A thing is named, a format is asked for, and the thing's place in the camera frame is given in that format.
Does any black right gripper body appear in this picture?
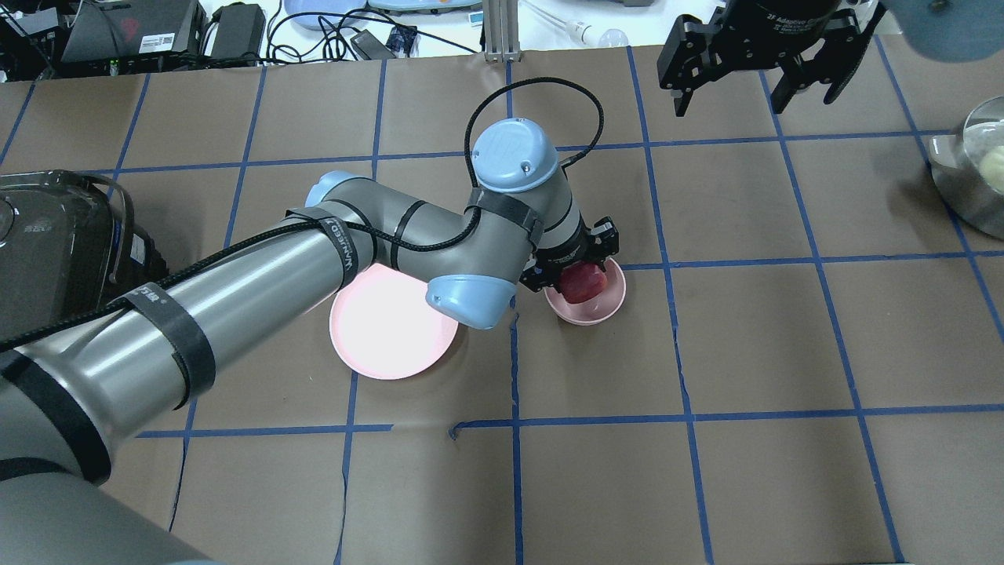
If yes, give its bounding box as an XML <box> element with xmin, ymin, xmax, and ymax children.
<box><xmin>706</xmin><ymin>1</ymin><xmax>840</xmax><ymax>79</ymax></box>

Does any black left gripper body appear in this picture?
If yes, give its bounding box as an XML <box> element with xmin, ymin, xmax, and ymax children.
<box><xmin>532</xmin><ymin>228</ymin><xmax>589</xmax><ymax>267</ymax></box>

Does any red apple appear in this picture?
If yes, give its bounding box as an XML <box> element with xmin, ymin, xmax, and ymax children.
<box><xmin>558</xmin><ymin>261</ymin><xmax>607</xmax><ymax>304</ymax></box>

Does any pink bowl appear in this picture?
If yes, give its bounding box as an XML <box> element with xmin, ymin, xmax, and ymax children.
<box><xmin>544</xmin><ymin>257</ymin><xmax>628</xmax><ymax>326</ymax></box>

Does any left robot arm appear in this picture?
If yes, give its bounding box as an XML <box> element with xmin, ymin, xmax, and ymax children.
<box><xmin>1</xmin><ymin>118</ymin><xmax>620</xmax><ymax>564</ymax></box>

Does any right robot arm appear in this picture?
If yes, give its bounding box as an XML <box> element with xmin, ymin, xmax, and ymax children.
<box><xmin>657</xmin><ymin>1</ymin><xmax>1003</xmax><ymax>117</ymax></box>

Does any pink plate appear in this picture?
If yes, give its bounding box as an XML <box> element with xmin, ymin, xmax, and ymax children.
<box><xmin>329</xmin><ymin>264</ymin><xmax>459</xmax><ymax>381</ymax></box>

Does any blue plate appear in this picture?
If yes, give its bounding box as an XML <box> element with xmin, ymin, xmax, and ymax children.
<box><xmin>283</xmin><ymin>0</ymin><xmax>367</xmax><ymax>30</ymax></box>

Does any white steamed bun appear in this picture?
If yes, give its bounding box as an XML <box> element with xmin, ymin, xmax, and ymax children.
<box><xmin>977</xmin><ymin>144</ymin><xmax>1004</xmax><ymax>194</ymax></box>

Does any black power adapter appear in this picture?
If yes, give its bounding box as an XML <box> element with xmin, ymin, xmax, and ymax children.
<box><xmin>209</xmin><ymin>2</ymin><xmax>265</xmax><ymax>67</ymax></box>

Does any dark grey rice cooker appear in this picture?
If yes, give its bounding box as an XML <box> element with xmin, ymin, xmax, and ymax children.
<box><xmin>1</xmin><ymin>170</ymin><xmax>169</xmax><ymax>340</ymax></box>

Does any black laptop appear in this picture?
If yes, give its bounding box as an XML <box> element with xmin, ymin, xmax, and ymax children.
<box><xmin>61</xmin><ymin>1</ymin><xmax>206</xmax><ymax>64</ymax></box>

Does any aluminium frame post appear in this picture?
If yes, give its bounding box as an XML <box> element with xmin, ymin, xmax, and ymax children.
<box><xmin>482</xmin><ymin>0</ymin><xmax>522</xmax><ymax>64</ymax></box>

